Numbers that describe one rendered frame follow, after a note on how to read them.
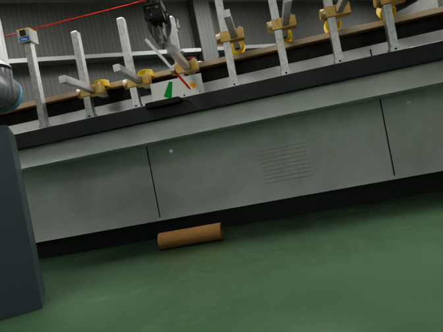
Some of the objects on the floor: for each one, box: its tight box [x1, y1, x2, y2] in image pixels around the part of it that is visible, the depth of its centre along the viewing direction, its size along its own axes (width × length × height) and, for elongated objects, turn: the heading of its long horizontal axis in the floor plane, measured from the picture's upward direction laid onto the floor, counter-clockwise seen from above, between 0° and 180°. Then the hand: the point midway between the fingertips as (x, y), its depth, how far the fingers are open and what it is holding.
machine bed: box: [0, 14, 443, 259], centre depth 249 cm, size 70×510×87 cm, turn 171°
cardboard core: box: [158, 223, 223, 250], centre depth 182 cm, size 30×8×8 cm, turn 171°
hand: (163, 46), depth 146 cm, fingers closed
